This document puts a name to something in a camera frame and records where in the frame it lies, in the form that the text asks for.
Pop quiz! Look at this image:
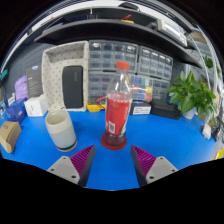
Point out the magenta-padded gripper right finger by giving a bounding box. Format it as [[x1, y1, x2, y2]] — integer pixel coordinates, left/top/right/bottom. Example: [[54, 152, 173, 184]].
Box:
[[130, 144, 179, 188]]

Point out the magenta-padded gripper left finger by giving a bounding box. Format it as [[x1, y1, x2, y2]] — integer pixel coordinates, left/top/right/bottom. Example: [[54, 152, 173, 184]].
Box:
[[46, 144, 97, 188]]

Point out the clear red-capped drink bottle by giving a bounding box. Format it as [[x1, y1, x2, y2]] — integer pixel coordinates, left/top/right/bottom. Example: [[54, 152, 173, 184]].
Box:
[[104, 61, 134, 147]]

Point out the white ceramic mug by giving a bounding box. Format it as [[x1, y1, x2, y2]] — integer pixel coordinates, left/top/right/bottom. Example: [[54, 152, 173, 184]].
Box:
[[44, 109, 78, 153]]

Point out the black pouch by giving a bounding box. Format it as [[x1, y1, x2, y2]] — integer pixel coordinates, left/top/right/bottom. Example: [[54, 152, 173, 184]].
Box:
[[149, 99, 183, 121]]

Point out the black box with white label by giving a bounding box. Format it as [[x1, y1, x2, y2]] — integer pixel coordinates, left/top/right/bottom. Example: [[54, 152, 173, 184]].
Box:
[[129, 99, 152, 116]]

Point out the brown cardboard box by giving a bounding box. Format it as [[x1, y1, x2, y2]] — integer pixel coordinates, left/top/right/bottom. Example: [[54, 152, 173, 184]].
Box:
[[0, 120, 23, 154]]

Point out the small white box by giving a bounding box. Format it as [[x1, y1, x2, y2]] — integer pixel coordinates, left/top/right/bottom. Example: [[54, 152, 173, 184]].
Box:
[[23, 94, 49, 118]]

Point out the yellow multimeter with red leads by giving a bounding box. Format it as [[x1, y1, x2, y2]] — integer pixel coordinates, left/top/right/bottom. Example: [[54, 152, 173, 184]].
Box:
[[86, 95, 108, 113]]

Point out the potted green plant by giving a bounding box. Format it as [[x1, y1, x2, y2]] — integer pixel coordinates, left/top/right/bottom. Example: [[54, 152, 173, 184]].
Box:
[[166, 70, 218, 121]]

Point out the clear organizer with coloured parts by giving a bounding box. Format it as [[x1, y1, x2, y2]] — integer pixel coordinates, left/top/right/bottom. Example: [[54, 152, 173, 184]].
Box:
[[128, 74, 154, 103]]

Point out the black zippered case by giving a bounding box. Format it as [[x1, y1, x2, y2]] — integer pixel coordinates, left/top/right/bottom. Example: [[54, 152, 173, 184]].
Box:
[[61, 65, 84, 109]]

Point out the dark grey flat box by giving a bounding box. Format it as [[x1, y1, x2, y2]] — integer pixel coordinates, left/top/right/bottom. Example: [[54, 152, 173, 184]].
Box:
[[26, 64, 44, 99]]

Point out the white dotted tray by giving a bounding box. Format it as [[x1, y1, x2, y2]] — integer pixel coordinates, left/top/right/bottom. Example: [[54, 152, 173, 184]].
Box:
[[41, 40, 90, 112]]

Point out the grey small-parts drawer cabinet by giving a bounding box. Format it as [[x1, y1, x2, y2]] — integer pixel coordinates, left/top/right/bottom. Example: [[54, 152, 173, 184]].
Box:
[[88, 39, 174, 106]]

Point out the dark overhead shelf unit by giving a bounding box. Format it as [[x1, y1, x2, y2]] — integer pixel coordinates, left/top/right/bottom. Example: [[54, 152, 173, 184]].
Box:
[[3, 1, 214, 68]]

